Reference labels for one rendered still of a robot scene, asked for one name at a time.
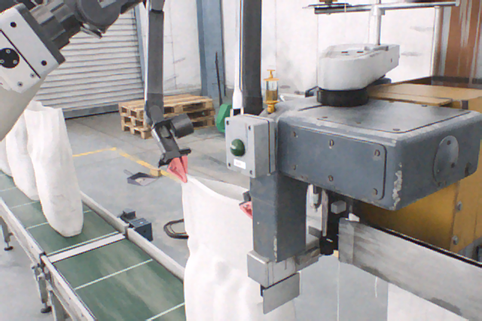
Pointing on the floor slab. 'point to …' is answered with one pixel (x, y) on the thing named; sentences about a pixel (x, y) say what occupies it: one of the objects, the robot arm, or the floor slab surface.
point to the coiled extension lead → (173, 231)
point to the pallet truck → (221, 105)
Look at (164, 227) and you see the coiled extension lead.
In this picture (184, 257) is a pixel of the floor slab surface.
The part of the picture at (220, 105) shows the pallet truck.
